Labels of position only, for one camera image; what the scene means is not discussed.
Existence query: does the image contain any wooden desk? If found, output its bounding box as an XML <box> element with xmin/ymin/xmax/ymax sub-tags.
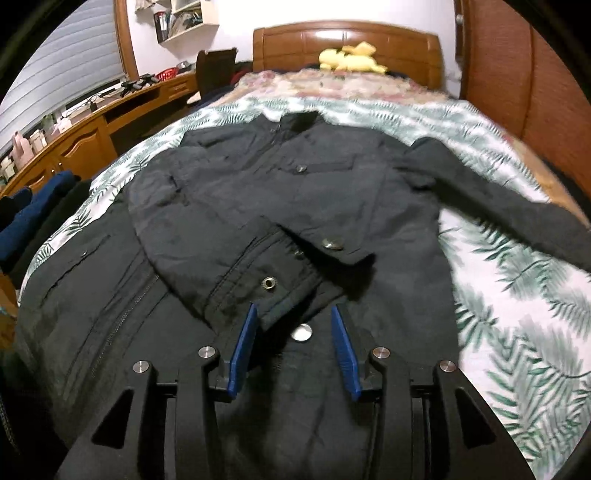
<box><xmin>0</xmin><ymin>71</ymin><xmax>199</xmax><ymax>199</ymax></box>

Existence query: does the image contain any black garment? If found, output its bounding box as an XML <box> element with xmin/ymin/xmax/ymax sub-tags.
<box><xmin>9</xmin><ymin>178</ymin><xmax>93</xmax><ymax>287</ymax></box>

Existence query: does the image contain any wooden window frame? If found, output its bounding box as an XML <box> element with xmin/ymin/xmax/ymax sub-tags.
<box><xmin>113</xmin><ymin>0</ymin><xmax>141</xmax><ymax>81</ymax></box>

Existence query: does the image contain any floral quilt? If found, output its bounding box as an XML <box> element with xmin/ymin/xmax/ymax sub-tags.
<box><xmin>231</xmin><ymin>68</ymin><xmax>578</xmax><ymax>215</ymax></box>

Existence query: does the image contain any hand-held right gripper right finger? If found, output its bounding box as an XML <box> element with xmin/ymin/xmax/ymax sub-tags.
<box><xmin>330</xmin><ymin>304</ymin><xmax>539</xmax><ymax>480</ymax></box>

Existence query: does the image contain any black jacket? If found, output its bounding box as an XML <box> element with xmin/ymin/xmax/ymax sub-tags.
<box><xmin>14</xmin><ymin>111</ymin><xmax>591</xmax><ymax>480</ymax></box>

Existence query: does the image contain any white wall shelf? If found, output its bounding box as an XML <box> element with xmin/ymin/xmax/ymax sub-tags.
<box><xmin>134</xmin><ymin>0</ymin><xmax>220</xmax><ymax>44</ymax></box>

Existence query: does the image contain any leaf print blanket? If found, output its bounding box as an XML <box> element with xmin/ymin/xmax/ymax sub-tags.
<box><xmin>18</xmin><ymin>88</ymin><xmax>591</xmax><ymax>480</ymax></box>

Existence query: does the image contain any wooden headboard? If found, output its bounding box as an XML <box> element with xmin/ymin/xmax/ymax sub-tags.
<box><xmin>252</xmin><ymin>21</ymin><xmax>445</xmax><ymax>90</ymax></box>

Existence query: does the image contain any pink bottle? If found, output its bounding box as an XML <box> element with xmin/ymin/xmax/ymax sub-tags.
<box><xmin>11</xmin><ymin>131</ymin><xmax>29</xmax><ymax>169</ymax></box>

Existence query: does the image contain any yellow plush toy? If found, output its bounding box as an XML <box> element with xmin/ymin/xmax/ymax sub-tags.
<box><xmin>318</xmin><ymin>41</ymin><xmax>389</xmax><ymax>75</ymax></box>

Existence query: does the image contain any grey window blind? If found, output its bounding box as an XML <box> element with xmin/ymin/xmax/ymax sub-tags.
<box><xmin>0</xmin><ymin>0</ymin><xmax>127</xmax><ymax>158</ymax></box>

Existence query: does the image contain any black gadget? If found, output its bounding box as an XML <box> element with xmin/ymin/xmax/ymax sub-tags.
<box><xmin>120</xmin><ymin>73</ymin><xmax>156</xmax><ymax>97</ymax></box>

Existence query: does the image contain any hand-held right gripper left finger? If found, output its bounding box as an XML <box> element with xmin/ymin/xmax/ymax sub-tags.
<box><xmin>54</xmin><ymin>302</ymin><xmax>259</xmax><ymax>480</ymax></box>

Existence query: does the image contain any wooden wardrobe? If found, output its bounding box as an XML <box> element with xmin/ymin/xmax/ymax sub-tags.
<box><xmin>455</xmin><ymin>0</ymin><xmax>591</xmax><ymax>185</ymax></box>

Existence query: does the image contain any navy blue garment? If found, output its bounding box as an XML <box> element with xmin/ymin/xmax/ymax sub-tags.
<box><xmin>0</xmin><ymin>170</ymin><xmax>79</xmax><ymax>273</ymax></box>

